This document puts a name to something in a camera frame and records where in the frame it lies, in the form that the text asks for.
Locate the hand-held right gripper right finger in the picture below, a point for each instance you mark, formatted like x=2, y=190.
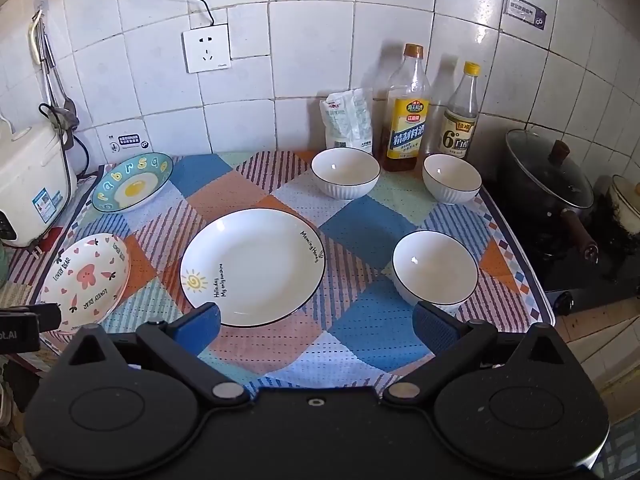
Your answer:
x=431, y=327

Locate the white plate with sun print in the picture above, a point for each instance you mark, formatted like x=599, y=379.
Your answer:
x=255, y=265

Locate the glass pot lid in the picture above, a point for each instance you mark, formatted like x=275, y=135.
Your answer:
x=545, y=170

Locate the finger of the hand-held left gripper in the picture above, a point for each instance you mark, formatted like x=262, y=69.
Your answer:
x=49, y=316

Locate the cream enamel pot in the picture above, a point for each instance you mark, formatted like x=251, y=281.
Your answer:
x=627, y=205

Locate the black gas stove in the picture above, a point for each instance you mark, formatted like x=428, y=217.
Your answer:
x=607, y=265

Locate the clear vinegar bottle yellow cap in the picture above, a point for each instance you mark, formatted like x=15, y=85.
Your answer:
x=461, y=125

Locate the black cooking pot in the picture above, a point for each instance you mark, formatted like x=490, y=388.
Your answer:
x=537, y=215

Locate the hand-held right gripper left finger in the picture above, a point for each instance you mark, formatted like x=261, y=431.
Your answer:
x=196, y=327

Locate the white ribbed bowl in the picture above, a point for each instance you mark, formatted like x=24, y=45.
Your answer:
x=451, y=177
x=345, y=170
x=434, y=265

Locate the colourful checkered tablecloth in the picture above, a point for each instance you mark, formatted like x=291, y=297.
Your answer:
x=360, y=230

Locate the cooking wine bottle yellow label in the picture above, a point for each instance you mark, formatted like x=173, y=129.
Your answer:
x=406, y=125

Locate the wall sticker with code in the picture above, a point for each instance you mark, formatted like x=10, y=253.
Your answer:
x=127, y=141

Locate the blue wall sticker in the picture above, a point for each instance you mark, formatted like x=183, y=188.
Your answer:
x=525, y=12

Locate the hanging kitchen utensils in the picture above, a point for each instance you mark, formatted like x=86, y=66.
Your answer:
x=47, y=60

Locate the white plastic seasoning bag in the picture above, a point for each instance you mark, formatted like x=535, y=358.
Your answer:
x=349, y=120

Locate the teal plate with egg print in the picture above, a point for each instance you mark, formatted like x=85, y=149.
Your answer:
x=132, y=185

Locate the white wall socket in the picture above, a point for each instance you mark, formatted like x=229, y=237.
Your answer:
x=206, y=49

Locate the white rice cooker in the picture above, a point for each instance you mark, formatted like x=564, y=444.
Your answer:
x=30, y=180

